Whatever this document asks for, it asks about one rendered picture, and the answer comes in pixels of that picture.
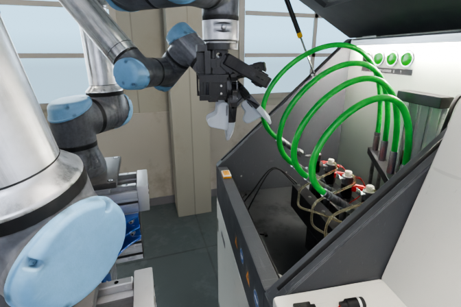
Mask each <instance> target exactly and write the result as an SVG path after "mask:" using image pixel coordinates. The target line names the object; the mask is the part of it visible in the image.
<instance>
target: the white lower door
mask: <svg viewBox="0 0 461 307"><path fill-rule="evenodd" d="M217 231H218V249H219V295H220V301H219V307H249V305H248V300H247V298H246V294H245V291H244V287H243V284H242V281H241V277H240V274H239V270H238V268H237V263H236V260H235V257H234V253H233V249H232V247H231V242H230V240H229V237H228V232H227V230H226V226H225V223H224V219H223V216H222V212H221V209H220V205H219V202H218V218H217Z"/></svg>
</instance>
